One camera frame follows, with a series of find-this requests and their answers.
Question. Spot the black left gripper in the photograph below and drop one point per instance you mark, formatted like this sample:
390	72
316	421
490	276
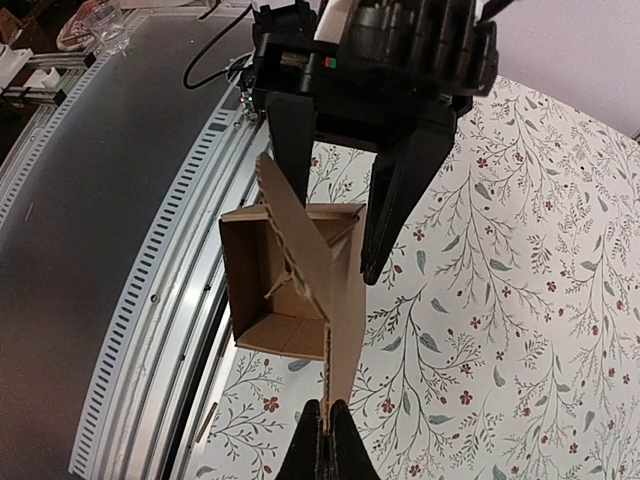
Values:
400	67

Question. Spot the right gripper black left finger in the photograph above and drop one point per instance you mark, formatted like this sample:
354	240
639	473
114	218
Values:
304	459

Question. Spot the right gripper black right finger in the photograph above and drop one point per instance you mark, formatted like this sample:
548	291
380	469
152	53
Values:
347	457

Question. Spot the brown cardboard box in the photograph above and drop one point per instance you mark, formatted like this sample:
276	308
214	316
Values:
293	279

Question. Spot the floral patterned table cloth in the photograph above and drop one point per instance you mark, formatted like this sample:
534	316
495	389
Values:
502	338

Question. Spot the clear plastic cup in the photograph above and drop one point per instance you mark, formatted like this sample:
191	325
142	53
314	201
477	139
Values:
105	21

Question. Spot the aluminium front rail base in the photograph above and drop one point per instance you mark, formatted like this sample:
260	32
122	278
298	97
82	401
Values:
110	294

